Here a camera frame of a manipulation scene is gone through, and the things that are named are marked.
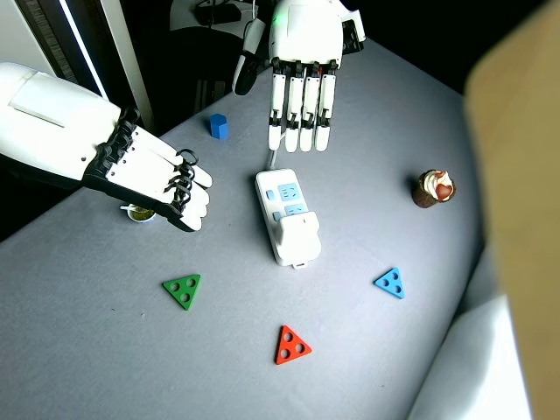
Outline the grey table cloth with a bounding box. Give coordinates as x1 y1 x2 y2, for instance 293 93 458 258
0 37 487 420

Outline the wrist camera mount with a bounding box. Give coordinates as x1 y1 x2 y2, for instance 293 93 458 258
340 8 367 57

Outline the tan blurred panel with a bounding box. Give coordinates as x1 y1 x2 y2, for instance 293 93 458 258
463 0 560 420

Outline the small white cup green tea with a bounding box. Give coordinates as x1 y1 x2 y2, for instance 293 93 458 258
120 203 157 223

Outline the white power strip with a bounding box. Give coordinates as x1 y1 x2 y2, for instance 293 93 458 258
255 168 323 269

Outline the white blurred surface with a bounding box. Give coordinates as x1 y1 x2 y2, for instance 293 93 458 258
406 244 533 420

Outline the white door panel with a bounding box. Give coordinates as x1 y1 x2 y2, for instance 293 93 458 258
99 0 155 130

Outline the white plug adapter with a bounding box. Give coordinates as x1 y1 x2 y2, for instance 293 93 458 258
275 211 323 263

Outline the blue block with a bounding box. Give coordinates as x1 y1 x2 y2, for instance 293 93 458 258
208 113 229 140

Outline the blue triangle with three holes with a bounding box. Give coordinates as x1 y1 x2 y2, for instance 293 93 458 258
373 267 406 300

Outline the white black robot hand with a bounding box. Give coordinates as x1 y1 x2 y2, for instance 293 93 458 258
233 0 345 153
0 60 214 233

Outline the white power strip cable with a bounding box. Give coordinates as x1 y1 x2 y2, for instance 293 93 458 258
267 130 288 172

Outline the green triangle with three holes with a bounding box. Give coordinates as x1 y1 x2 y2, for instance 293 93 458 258
162 273 202 312

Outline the red triangle with three holes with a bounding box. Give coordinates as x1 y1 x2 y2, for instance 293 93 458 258
274 325 313 366

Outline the black device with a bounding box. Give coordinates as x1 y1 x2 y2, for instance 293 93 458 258
194 0 242 25

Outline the toy chocolate cupcake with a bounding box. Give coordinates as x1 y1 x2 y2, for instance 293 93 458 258
411 169 457 209

